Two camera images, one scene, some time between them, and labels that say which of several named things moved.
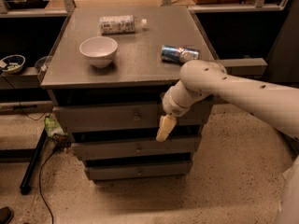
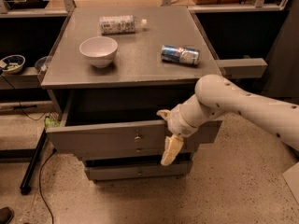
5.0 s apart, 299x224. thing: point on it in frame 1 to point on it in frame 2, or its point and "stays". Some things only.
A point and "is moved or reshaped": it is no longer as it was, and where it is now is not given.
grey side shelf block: [253, 67] stays
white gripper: [171, 105] to [179, 123]
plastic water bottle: [120, 24] stays
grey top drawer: [127, 118] is moved or reshaped
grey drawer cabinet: [109, 68] stays
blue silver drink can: [178, 53] stays
